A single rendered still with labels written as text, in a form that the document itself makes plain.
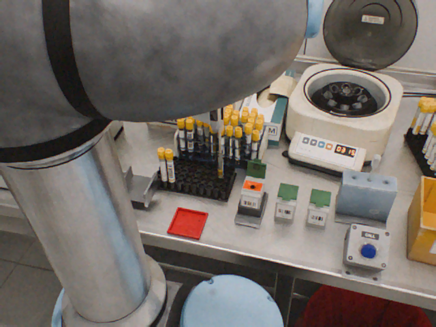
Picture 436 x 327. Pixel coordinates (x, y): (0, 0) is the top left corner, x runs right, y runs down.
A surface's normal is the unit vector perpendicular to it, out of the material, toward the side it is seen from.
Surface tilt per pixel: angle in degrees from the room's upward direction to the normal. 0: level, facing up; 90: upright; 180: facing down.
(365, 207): 90
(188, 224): 0
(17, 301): 0
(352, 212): 90
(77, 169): 91
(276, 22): 73
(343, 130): 90
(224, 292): 7
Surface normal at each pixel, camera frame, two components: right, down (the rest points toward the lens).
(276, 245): 0.00, -0.72
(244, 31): 0.69, 0.34
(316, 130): -0.40, 0.63
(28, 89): -0.19, 0.86
